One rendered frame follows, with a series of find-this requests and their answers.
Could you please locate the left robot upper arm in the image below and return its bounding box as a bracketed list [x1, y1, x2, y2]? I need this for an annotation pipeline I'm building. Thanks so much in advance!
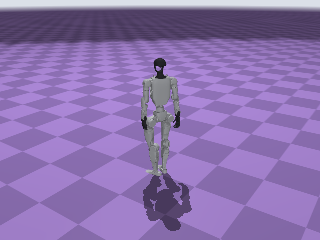
[142, 78, 152, 104]

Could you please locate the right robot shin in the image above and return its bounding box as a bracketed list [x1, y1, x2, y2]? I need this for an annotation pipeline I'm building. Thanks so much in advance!
[161, 140, 170, 170]

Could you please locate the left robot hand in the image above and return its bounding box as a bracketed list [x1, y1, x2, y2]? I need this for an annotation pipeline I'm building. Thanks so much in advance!
[141, 116, 148, 131]

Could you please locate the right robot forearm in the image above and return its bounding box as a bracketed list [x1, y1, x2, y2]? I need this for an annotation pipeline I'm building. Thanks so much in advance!
[173, 95, 181, 115]

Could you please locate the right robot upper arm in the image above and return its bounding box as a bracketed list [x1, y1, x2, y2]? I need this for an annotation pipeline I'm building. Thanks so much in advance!
[170, 77, 179, 101]

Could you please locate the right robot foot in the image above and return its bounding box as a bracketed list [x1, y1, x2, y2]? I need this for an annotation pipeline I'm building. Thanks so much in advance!
[158, 165, 168, 174]

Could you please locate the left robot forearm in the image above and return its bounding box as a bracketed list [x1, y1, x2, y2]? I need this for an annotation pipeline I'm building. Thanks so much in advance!
[141, 98, 148, 120]

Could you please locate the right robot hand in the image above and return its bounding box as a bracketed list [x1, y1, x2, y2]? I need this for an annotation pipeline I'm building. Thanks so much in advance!
[173, 111, 181, 128]

